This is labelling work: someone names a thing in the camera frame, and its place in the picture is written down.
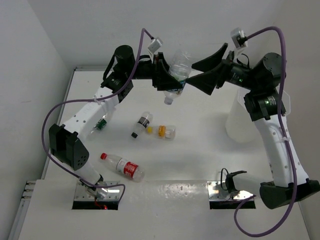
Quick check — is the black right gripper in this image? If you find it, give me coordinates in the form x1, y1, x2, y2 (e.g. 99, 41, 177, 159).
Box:
186, 42, 260, 94

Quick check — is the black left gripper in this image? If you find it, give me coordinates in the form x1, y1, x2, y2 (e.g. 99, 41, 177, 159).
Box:
125, 52, 182, 92

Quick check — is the clear crushed plastic bottle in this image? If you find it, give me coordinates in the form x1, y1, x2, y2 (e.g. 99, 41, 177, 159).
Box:
164, 49, 192, 105

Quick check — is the black cap small bottle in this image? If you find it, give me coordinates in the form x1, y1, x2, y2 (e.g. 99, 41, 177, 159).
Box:
131, 111, 153, 139

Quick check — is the orange label yellow cap bottle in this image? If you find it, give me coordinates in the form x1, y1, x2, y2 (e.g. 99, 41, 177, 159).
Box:
146, 125, 176, 140

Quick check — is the green label clear bottle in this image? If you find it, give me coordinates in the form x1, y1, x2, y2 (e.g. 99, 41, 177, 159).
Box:
87, 113, 112, 141

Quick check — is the red label water bottle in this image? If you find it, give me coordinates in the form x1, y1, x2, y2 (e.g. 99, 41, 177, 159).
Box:
100, 153, 145, 182

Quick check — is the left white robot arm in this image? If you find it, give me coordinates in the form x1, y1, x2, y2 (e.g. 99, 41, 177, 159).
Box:
48, 42, 191, 198

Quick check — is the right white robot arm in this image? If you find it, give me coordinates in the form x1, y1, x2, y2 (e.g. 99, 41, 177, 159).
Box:
186, 43, 320, 209

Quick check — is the white plastic bin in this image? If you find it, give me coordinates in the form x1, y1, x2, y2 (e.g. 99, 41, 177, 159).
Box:
225, 88, 291, 143

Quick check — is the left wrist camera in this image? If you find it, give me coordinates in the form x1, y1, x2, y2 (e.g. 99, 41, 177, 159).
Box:
147, 37, 163, 58

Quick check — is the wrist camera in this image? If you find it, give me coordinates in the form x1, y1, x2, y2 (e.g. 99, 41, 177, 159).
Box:
147, 37, 163, 58
230, 27, 248, 57

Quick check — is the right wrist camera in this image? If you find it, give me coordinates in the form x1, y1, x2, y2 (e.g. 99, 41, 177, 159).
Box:
230, 27, 248, 57

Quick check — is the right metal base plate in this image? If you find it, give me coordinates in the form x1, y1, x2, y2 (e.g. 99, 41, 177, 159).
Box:
207, 180, 253, 202

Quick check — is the metal base plate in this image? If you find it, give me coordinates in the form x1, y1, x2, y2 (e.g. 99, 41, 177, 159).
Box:
207, 180, 253, 202
74, 181, 122, 202

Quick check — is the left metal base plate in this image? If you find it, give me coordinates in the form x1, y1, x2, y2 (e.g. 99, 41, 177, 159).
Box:
74, 181, 122, 202

